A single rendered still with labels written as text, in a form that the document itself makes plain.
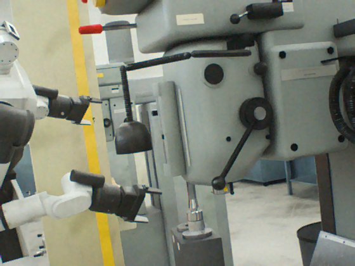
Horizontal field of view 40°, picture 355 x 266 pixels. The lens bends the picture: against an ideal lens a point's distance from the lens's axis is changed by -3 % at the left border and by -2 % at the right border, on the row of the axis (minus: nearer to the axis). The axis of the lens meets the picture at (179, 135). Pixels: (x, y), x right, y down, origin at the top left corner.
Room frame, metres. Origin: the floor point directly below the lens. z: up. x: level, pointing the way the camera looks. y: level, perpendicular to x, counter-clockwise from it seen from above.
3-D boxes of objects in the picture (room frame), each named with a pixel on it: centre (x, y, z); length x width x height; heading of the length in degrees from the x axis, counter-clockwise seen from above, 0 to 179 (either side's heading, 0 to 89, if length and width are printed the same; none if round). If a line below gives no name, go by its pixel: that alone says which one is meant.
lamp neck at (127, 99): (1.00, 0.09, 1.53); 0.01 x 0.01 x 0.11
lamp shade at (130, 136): (1.00, 0.09, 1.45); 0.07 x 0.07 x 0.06
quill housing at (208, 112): (1.17, -0.09, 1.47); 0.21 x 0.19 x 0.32; 20
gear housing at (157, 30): (1.18, -0.12, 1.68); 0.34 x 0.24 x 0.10; 110
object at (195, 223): (1.48, -0.01, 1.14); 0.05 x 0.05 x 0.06
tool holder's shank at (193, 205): (1.48, -0.01, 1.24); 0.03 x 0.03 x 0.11
